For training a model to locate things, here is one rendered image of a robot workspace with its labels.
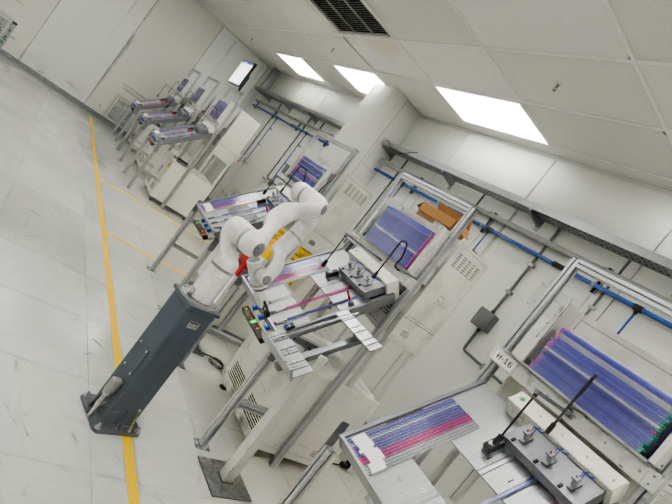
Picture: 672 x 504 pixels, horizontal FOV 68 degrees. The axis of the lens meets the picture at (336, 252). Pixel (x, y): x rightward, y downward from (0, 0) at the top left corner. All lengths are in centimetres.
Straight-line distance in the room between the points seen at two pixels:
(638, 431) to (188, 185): 615
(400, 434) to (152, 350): 113
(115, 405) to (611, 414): 202
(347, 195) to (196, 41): 741
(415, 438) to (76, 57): 980
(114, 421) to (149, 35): 910
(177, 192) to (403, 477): 577
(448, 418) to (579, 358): 56
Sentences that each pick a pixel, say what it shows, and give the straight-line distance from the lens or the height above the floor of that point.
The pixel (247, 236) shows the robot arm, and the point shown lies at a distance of 222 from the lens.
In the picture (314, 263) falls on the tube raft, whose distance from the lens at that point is 321.
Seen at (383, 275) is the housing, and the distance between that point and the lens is 289.
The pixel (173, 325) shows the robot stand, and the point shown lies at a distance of 232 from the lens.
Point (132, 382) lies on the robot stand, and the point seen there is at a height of 26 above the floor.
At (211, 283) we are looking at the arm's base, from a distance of 229.
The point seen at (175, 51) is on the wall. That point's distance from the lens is 1101.
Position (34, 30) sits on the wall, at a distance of 1090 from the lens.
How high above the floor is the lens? 141
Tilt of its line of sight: 4 degrees down
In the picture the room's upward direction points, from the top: 38 degrees clockwise
